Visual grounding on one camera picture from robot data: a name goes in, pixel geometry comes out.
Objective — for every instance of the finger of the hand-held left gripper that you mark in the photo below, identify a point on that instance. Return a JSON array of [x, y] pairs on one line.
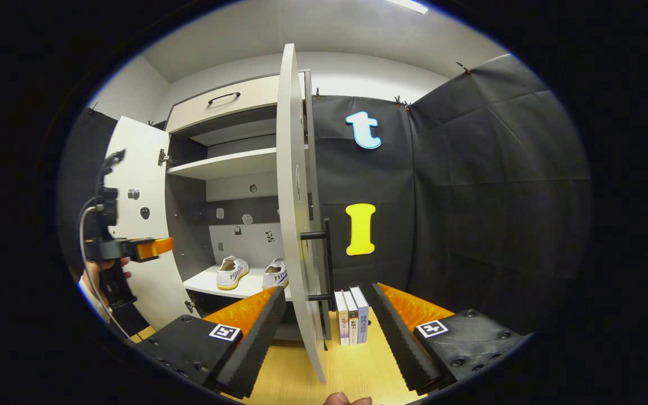
[[147, 249]]

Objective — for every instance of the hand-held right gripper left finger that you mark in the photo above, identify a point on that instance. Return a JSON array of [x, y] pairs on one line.
[[256, 349]]

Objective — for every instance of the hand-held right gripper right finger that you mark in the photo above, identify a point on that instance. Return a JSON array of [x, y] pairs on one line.
[[400, 349]]

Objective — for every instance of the white shoe cabinet door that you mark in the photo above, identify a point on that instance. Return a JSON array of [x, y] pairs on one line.
[[293, 225], [149, 281]]

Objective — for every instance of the white canvas shoe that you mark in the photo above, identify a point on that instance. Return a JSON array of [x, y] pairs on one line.
[[275, 275], [231, 274]]

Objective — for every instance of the white shoe cabinet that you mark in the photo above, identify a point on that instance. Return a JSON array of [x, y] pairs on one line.
[[228, 163]]

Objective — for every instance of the metal door hinge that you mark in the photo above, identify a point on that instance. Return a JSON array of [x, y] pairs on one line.
[[189, 306], [163, 157]]

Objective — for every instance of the white cabinet drawer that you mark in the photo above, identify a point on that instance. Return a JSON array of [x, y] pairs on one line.
[[223, 107]]

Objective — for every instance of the pale blue book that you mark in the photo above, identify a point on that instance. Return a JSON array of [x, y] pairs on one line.
[[362, 320]]

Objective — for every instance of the white book orange print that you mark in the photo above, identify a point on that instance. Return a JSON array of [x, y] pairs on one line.
[[352, 320]]

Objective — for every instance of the white and purple book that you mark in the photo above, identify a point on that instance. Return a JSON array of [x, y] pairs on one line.
[[340, 320]]

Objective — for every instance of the black backdrop cloth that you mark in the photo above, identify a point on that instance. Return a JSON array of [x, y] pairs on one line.
[[470, 197]]

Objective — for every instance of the black cloth clip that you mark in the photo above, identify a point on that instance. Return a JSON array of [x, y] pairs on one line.
[[401, 101], [463, 67]]

